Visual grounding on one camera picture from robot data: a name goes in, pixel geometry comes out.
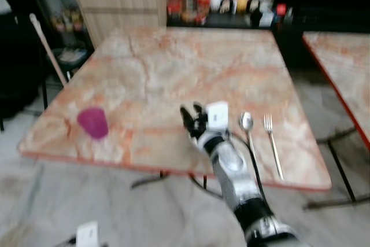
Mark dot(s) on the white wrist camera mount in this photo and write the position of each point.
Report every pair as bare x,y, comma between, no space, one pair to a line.
218,115
88,235

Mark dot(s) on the silver metal spoon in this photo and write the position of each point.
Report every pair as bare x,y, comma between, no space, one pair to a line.
247,121

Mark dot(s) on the light wooden drawer cabinet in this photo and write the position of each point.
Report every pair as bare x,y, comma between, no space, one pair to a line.
118,10

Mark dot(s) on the black-haired figurine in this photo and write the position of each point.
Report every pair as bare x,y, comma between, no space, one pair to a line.
227,4

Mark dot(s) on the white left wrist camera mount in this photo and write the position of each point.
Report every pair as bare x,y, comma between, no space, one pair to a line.
88,235

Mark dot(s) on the white paper stack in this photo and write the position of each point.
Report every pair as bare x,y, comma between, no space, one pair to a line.
72,56

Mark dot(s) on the silver metal fork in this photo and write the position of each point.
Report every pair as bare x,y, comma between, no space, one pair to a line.
273,146

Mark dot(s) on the yellow figurine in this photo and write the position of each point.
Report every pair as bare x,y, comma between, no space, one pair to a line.
241,3

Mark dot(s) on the black and white box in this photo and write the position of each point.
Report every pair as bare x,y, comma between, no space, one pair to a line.
267,15

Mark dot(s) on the black glass display rack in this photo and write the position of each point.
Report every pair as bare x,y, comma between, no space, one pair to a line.
63,24

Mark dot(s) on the long wooden stick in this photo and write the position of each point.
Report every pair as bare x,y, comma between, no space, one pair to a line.
49,50

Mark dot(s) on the purple plastic cup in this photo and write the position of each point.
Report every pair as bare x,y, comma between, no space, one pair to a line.
93,122

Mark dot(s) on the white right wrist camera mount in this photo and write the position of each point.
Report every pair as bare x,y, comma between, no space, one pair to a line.
218,115

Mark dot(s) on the small red object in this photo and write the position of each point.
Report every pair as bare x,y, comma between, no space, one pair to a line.
281,10

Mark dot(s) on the marble-top folding table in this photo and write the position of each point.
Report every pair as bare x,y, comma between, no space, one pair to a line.
341,62
185,79

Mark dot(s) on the black round figurine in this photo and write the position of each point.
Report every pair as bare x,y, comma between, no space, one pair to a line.
254,4

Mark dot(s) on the black chair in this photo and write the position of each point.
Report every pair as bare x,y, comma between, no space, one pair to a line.
17,67

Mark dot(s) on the white figurine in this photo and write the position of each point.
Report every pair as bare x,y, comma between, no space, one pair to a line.
215,3

